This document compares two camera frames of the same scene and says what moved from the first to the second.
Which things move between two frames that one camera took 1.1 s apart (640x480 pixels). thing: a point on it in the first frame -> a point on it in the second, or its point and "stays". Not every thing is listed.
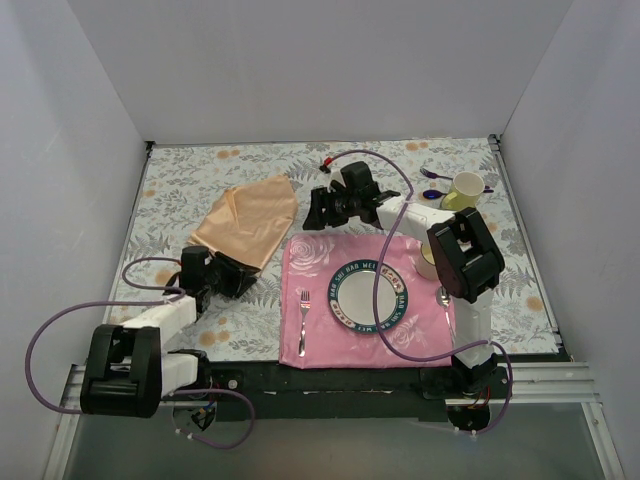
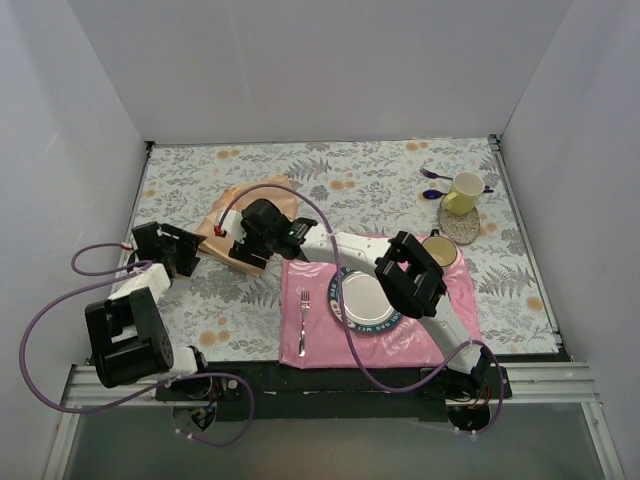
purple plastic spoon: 436,194 stays
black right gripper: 322,208 -> 248,253
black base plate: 266,391 stays
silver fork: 305,305 stays
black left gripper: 232,279 -> 181,250
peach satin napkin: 245,223 stays
